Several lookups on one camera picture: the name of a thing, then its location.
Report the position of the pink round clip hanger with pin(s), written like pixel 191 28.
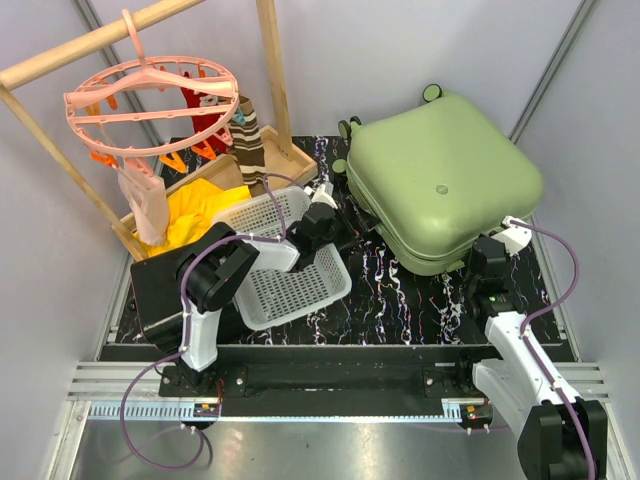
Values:
pixel 146 91

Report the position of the orange clothespin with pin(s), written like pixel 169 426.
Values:
pixel 174 161

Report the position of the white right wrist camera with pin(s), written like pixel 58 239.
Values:
pixel 513 235

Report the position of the green hard-shell suitcase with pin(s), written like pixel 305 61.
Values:
pixel 436 177

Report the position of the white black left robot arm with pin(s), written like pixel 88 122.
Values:
pixel 213 268

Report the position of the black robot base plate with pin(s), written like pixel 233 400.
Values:
pixel 463 359

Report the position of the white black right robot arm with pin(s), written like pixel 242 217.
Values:
pixel 560 435

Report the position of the aluminium frame rail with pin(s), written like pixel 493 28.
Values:
pixel 100 400

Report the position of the yellow shorts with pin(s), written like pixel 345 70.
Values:
pixel 192 209

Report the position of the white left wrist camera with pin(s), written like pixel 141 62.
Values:
pixel 322 194

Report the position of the wooden clothes rack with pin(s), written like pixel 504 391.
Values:
pixel 285 163

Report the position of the pale pink garment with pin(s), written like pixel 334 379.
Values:
pixel 146 195

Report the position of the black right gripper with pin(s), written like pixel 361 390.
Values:
pixel 506 252

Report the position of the teal clothespin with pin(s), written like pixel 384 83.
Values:
pixel 239 118

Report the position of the white plastic mesh basket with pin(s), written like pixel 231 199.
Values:
pixel 273 293

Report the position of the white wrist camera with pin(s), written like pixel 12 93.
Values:
pixel 513 235
pixel 322 194

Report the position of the black box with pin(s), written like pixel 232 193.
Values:
pixel 157 298

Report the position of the brown striped sock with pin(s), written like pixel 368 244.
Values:
pixel 247 148

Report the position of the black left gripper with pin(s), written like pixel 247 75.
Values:
pixel 349 231

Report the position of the red garment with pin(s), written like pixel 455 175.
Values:
pixel 212 146

